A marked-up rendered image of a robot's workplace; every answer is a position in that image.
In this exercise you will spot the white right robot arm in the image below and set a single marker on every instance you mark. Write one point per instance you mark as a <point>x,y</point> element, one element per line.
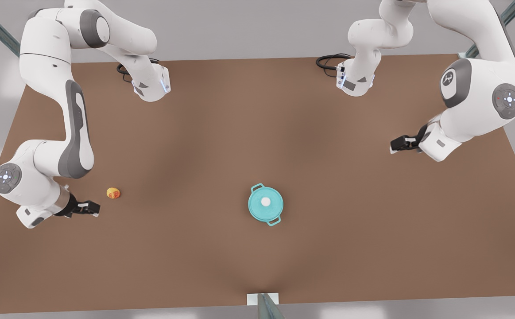
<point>44,66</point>

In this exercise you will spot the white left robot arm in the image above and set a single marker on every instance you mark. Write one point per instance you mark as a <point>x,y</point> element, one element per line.
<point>474,88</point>

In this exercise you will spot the yellow orange potato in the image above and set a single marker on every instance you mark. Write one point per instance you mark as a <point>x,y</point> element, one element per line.
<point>113,192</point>

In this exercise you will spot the teal pot lid white knob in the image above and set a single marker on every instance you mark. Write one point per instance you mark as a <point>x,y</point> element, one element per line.
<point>265,203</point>

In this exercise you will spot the teal pot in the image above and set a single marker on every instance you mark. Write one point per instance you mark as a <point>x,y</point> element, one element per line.
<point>265,204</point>

